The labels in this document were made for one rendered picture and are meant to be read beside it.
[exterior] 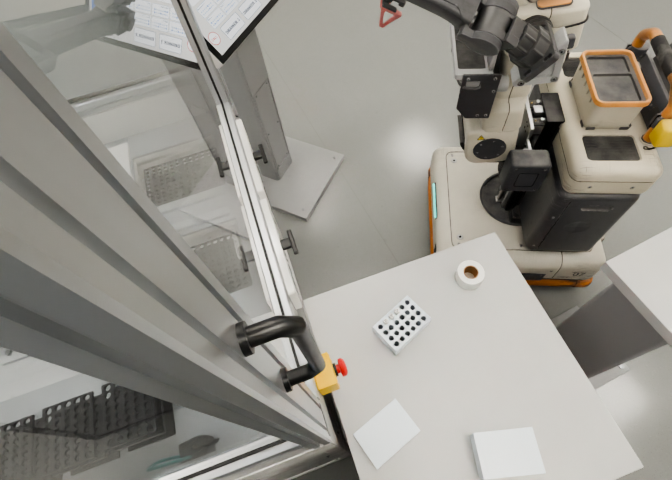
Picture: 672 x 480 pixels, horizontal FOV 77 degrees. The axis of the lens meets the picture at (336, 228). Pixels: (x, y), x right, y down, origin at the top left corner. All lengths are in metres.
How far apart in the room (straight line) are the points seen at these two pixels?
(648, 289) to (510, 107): 0.61
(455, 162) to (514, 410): 1.21
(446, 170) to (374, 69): 1.12
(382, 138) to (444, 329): 1.54
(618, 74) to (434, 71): 1.50
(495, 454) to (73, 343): 0.95
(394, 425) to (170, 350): 0.89
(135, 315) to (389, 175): 2.17
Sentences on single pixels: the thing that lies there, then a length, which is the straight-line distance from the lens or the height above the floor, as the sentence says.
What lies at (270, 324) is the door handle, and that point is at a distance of 0.32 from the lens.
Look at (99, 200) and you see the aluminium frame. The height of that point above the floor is 1.72.
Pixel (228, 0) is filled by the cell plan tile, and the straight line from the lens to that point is 1.61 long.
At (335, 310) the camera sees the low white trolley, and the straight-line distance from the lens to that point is 1.14.
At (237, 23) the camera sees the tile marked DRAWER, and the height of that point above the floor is 1.00.
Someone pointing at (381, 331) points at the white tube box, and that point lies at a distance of 1.08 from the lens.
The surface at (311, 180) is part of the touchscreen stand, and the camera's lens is 2.27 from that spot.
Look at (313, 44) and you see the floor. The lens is 3.14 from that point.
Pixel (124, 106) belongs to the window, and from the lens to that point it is 0.33.
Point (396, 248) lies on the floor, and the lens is 2.07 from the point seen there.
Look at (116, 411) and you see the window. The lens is 0.34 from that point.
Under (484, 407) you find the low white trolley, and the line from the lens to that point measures 1.11.
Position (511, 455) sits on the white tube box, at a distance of 1.06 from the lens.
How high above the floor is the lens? 1.84
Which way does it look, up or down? 60 degrees down
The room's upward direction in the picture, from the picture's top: 10 degrees counter-clockwise
